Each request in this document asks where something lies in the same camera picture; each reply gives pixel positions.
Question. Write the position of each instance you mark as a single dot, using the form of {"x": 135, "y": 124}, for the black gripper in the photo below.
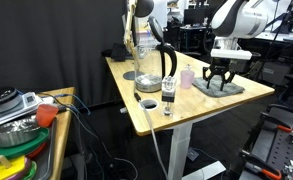
{"x": 222, "y": 66}

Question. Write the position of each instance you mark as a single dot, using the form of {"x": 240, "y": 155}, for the gray terry towel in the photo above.
{"x": 234, "y": 89}

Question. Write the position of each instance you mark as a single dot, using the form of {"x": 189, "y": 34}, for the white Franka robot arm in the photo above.
{"x": 242, "y": 16}

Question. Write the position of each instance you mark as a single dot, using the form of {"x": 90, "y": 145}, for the pink plastic cup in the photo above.
{"x": 187, "y": 80}

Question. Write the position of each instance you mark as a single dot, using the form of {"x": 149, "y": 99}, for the black office chair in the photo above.
{"x": 207, "y": 45}

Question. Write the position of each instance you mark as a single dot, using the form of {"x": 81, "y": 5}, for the square glass jar black band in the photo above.
{"x": 168, "y": 95}

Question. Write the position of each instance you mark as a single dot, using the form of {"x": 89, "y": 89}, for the black computer monitor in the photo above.
{"x": 194, "y": 16}

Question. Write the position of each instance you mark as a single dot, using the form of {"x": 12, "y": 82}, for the white desk leg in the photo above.
{"x": 179, "y": 150}

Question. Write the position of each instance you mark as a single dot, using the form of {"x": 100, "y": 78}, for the black perforated board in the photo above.
{"x": 279, "y": 146}

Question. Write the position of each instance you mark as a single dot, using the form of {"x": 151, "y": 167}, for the black tripod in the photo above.
{"x": 291, "y": 13}

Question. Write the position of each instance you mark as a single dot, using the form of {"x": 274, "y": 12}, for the black box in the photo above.
{"x": 119, "y": 52}

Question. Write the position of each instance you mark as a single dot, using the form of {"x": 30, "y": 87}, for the red plastic cup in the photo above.
{"x": 46, "y": 115}

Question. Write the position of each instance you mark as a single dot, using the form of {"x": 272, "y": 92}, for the white digital kitchen scale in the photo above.
{"x": 31, "y": 100}

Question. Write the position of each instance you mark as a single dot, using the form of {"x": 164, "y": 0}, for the red plastic plate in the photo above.
{"x": 37, "y": 150}

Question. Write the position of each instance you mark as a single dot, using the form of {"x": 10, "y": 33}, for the gray metal tray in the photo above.
{"x": 44, "y": 166}

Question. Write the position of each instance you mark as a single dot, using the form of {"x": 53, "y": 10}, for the shiny metal bowl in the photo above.
{"x": 14, "y": 133}

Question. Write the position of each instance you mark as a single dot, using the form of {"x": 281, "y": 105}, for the black round dish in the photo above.
{"x": 1, "y": 95}

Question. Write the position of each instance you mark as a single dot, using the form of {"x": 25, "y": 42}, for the green plastic plate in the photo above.
{"x": 6, "y": 151}

